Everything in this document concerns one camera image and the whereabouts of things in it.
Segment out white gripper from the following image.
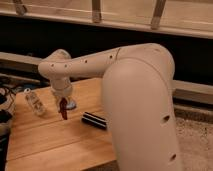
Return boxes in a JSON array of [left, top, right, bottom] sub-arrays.
[[50, 78, 72, 98]]

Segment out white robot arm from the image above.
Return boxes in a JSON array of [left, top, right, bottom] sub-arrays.
[[38, 43, 183, 171]]

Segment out clear plastic bottle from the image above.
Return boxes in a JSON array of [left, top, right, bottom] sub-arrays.
[[24, 88, 45, 116]]

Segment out black cables at left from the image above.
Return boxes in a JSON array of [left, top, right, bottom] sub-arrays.
[[0, 77, 17, 134]]

